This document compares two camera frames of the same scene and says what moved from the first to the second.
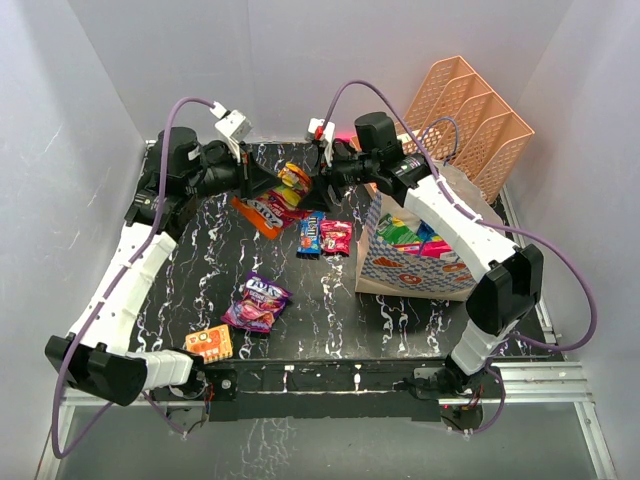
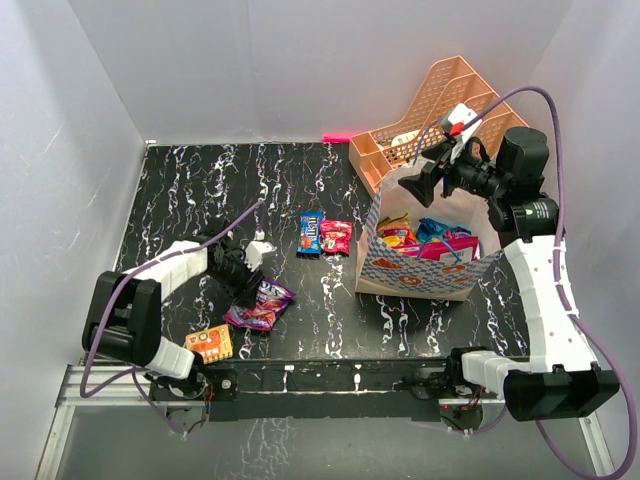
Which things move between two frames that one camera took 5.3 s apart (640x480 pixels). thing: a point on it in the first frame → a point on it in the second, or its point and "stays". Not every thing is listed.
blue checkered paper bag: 398,254 stays
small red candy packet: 336,236 stays
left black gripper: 260,180 → 247,289
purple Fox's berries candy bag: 261,300 stays
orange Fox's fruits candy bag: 278,208 → 396,232
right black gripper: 317,196 → 422,185
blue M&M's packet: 309,233 stays
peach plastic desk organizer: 467,125 stays
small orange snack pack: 212,344 stays
